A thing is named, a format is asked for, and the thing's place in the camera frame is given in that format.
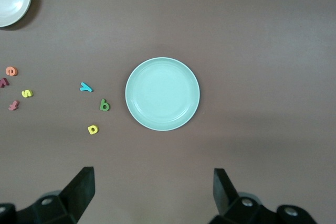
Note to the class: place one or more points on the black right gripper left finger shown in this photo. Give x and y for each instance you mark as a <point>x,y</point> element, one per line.
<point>76,195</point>

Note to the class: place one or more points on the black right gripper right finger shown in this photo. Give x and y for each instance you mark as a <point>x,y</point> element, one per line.
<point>228,197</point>

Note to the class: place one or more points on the yellow foam letter a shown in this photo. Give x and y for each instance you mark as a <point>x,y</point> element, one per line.
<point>96,129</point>

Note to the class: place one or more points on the green foam letter g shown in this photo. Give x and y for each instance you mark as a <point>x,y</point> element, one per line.
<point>103,102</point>

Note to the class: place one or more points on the teal foam letter y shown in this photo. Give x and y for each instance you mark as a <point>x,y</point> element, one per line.
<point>86,87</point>

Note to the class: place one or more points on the pink foam letter f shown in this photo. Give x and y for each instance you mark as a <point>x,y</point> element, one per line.
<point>13,105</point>

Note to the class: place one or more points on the yellow foam letter s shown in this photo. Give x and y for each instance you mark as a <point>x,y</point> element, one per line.
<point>27,93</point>

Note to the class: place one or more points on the light green round plate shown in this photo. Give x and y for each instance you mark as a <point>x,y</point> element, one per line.
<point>162,94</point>

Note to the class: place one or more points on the dark red letter a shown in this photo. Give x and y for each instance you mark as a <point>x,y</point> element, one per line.
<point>4,82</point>

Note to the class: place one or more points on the orange foam letter e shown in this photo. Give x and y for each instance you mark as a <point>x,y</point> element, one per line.
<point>15,72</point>

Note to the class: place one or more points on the brown table cover mat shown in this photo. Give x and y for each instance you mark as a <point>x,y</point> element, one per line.
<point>236,24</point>

